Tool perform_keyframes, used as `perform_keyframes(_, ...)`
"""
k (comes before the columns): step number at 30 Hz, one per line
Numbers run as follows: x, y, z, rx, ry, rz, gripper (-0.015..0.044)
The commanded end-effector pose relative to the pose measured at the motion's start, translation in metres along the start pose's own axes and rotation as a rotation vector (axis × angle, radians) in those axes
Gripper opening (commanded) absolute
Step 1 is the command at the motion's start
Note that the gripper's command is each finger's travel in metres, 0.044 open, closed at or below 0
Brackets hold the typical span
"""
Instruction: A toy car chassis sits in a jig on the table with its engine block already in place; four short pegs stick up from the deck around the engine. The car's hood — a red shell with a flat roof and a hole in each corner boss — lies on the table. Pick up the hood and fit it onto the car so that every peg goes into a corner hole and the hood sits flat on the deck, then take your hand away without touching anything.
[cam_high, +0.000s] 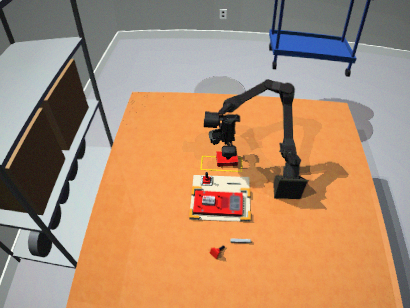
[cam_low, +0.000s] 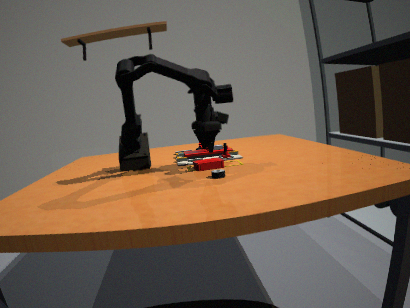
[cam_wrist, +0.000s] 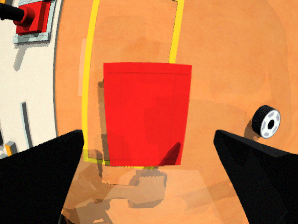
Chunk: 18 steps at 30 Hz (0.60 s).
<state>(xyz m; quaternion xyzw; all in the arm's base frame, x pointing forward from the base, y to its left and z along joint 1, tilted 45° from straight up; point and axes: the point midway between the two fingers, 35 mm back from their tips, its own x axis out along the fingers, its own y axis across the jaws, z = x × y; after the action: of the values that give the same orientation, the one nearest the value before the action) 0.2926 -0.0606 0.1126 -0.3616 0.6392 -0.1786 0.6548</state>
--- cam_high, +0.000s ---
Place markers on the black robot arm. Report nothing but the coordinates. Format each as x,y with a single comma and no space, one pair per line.
287,147

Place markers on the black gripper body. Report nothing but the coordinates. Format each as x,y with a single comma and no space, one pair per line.
230,150

